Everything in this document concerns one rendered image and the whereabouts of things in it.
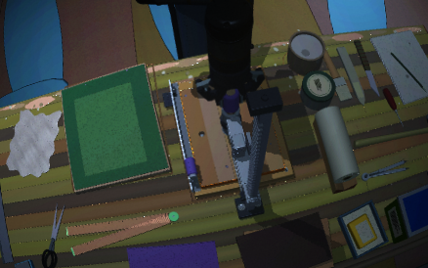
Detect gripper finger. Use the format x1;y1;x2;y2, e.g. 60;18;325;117
249;67;266;90
194;76;215;102

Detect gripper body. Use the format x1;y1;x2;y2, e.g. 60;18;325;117
206;65;258;105

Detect purple screw knob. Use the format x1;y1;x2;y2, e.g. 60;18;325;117
221;88;242;115

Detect grey back-rule purple grip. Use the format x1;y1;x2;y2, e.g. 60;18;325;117
167;79;202;195

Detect orange-brown top board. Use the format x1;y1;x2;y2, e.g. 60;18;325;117
176;79;289;189

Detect tan wooden press base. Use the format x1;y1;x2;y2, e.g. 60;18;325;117
173;77;296;200

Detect dark brown board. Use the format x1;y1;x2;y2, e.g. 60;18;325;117
235;211;334;268

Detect black block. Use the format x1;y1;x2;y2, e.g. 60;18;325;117
246;86;284;117

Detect green tin cream lid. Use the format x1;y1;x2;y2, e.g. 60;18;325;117
299;69;337;112

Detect blue panel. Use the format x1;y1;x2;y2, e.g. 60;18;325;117
326;0;388;35
148;3;181;62

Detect grey bone folder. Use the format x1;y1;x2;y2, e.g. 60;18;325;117
335;46;366;107

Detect white paper roll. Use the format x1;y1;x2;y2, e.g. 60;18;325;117
313;105;361;185

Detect green cutting mat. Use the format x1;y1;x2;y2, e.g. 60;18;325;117
61;63;172;194

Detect wooden roll stand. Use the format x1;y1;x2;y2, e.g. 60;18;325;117
329;176;359;195

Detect grey sheet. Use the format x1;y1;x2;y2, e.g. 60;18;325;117
369;29;428;106

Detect olive green rod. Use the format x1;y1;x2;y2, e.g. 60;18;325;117
354;126;428;150

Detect thin black rod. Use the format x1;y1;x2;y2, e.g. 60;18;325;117
389;51;428;94

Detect grey dividers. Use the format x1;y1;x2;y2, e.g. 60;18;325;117
360;159;409;183

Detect purple sheet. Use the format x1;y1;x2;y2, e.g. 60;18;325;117
126;241;221;268

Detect blue drum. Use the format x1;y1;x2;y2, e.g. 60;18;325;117
0;0;70;109

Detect white rag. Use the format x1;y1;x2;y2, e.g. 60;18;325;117
5;109;64;179

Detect yellow block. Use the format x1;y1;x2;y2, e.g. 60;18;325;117
346;213;379;249

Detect green box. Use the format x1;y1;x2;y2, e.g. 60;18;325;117
383;197;409;245

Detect blue box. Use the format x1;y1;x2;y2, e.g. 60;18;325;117
397;184;428;239

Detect grey bar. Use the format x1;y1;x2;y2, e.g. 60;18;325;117
0;185;15;266

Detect wooden-handled brush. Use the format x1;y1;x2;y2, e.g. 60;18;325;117
321;49;354;102

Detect black-handled knife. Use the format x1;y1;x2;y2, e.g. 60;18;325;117
353;39;382;98

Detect dark post foot plate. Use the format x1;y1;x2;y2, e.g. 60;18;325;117
234;195;266;221

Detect red-handled awl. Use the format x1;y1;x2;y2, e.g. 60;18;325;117
382;87;405;128

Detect grey black-handled scissors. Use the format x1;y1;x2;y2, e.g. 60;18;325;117
41;203;66;268

